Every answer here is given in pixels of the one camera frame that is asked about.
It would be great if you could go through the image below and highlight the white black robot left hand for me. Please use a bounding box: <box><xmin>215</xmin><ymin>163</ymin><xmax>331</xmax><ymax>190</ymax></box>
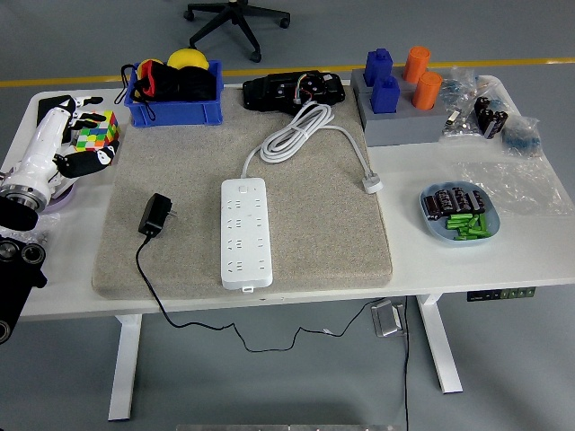
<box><xmin>0</xmin><ymin>94</ymin><xmax>121</xmax><ymax>190</ymax></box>

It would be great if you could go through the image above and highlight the blue bottle-shaped block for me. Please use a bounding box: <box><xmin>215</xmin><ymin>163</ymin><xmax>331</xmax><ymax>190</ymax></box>
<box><xmin>370</xmin><ymin>75</ymin><xmax>401</xmax><ymax>114</ymax></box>
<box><xmin>363</xmin><ymin>48</ymin><xmax>394</xmax><ymax>88</ymax></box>

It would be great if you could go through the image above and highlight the silver foot pedal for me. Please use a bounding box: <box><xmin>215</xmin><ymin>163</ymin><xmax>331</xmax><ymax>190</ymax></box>
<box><xmin>370</xmin><ymin>299</ymin><xmax>408</xmax><ymax>339</ymax></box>

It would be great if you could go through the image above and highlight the grey-brown mat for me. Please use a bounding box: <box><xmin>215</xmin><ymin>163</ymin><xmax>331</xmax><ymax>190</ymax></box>
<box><xmin>92</xmin><ymin>84</ymin><xmax>394</xmax><ymax>301</ymax></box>

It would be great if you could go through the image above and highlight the thin black adapter cord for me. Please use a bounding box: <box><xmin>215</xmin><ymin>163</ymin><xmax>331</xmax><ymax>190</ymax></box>
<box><xmin>134</xmin><ymin>233</ymin><xmax>392</xmax><ymax>355</ymax></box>

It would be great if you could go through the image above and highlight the colourful puzzle cube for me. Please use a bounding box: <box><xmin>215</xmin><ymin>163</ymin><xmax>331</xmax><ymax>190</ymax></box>
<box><xmin>71</xmin><ymin>110</ymin><xmax>120</xmax><ymax>153</ymax></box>

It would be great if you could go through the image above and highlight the grey block holder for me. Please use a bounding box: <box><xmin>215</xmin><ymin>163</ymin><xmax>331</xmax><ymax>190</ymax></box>
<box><xmin>349</xmin><ymin>66</ymin><xmax>455</xmax><ymax>148</ymax></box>

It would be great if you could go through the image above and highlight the black table control panel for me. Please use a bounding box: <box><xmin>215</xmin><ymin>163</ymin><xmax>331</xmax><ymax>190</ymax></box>
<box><xmin>465</xmin><ymin>286</ymin><xmax>537</xmax><ymax>303</ymax></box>

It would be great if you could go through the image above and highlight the clear bag of small parts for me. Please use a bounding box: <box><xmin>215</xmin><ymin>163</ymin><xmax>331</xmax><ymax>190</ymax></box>
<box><xmin>442</xmin><ymin>66</ymin><xmax>500</xmax><ymax>111</ymax></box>

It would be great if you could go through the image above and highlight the black power adapter plug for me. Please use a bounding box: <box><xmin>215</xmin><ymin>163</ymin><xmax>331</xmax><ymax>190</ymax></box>
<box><xmin>137</xmin><ymin>192</ymin><xmax>176</xmax><ymax>238</ymax></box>

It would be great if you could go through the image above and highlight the white power strip cable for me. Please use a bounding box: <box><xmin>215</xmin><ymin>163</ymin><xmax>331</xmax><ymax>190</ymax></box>
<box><xmin>242</xmin><ymin>101</ymin><xmax>385</xmax><ymax>195</ymax></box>

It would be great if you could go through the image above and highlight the purple plate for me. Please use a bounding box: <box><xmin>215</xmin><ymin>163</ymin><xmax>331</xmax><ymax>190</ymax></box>
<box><xmin>42</xmin><ymin>181</ymin><xmax>77</xmax><ymax>215</ymax></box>

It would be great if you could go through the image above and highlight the clear bag of metal parts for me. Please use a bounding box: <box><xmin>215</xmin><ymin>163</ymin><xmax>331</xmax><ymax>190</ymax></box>
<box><xmin>439</xmin><ymin>110</ymin><xmax>481</xmax><ymax>138</ymax></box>

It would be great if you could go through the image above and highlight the black cloth pouch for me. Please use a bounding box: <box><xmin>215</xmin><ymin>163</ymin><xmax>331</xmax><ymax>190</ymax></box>
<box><xmin>165</xmin><ymin>66</ymin><xmax>217</xmax><ymax>102</ymax></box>

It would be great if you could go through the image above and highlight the clear bag of screws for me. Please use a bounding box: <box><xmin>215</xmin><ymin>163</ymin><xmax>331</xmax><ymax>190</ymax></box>
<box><xmin>24</xmin><ymin>213</ymin><xmax>62</xmax><ymax>246</ymax></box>

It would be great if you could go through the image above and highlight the light blue plate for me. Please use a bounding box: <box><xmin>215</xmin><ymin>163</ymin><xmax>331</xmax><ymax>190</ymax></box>
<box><xmin>420</xmin><ymin>180</ymin><xmax>501</xmax><ymax>248</ymax></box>

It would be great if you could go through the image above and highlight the yellow ball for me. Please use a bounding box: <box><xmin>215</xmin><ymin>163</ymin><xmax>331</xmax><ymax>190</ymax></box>
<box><xmin>167</xmin><ymin>48</ymin><xmax>210</xmax><ymax>72</ymax></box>

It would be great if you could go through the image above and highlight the black smartphone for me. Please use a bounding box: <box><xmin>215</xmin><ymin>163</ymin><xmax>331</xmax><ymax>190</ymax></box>
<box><xmin>35</xmin><ymin>94</ymin><xmax>74</xmax><ymax>132</ymax></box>

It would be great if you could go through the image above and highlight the empty clear plastic bag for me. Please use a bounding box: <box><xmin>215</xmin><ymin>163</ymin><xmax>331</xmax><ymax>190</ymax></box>
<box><xmin>456</xmin><ymin>159</ymin><xmax>575</xmax><ymax>217</ymax></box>

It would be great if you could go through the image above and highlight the black electronic device with wires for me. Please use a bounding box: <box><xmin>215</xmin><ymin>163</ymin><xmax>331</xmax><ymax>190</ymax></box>
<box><xmin>242</xmin><ymin>70</ymin><xmax>346</xmax><ymax>113</ymax></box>

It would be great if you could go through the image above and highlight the blue plastic bin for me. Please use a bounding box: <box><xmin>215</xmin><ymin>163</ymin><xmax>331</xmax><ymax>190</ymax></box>
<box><xmin>123</xmin><ymin>59</ymin><xmax>225</xmax><ymax>128</ymax></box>

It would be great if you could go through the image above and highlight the clear bag of blue parts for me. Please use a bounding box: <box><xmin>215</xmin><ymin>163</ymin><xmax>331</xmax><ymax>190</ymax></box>
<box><xmin>500</xmin><ymin>115</ymin><xmax>544</xmax><ymax>159</ymax></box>

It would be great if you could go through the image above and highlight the black red drawstring pouch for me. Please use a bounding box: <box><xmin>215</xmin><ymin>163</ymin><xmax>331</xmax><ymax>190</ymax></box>
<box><xmin>119</xmin><ymin>57</ymin><xmax>170</xmax><ymax>121</ymax></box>

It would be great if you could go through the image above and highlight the clear bag of black capacitors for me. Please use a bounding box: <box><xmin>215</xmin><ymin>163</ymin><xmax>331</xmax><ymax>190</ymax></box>
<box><xmin>474</xmin><ymin>95</ymin><xmax>509</xmax><ymax>141</ymax></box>

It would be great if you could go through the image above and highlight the black office chair base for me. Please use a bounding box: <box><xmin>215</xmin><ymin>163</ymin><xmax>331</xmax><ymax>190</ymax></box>
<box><xmin>182</xmin><ymin>0</ymin><xmax>291</xmax><ymax>63</ymax></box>

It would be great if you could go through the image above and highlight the orange cylinder block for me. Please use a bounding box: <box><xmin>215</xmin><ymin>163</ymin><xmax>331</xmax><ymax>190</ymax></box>
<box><xmin>411</xmin><ymin>71</ymin><xmax>444</xmax><ymax>111</ymax></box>
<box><xmin>402</xmin><ymin>46</ymin><xmax>431</xmax><ymax>84</ymax></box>

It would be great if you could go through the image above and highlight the black floor cable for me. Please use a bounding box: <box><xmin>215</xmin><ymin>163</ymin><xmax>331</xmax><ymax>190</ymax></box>
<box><xmin>402</xmin><ymin>295</ymin><xmax>411</xmax><ymax>431</ymax></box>

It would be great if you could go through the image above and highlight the white power strip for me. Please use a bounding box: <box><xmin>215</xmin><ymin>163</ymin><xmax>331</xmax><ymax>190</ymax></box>
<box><xmin>219</xmin><ymin>177</ymin><xmax>274</xmax><ymax>293</ymax></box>

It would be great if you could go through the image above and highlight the white table leg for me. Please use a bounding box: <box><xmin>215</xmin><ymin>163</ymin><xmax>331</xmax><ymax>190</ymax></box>
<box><xmin>107</xmin><ymin>313</ymin><xmax>144</xmax><ymax>422</ymax></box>
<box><xmin>415</xmin><ymin>294</ymin><xmax>464</xmax><ymax>395</ymax></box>

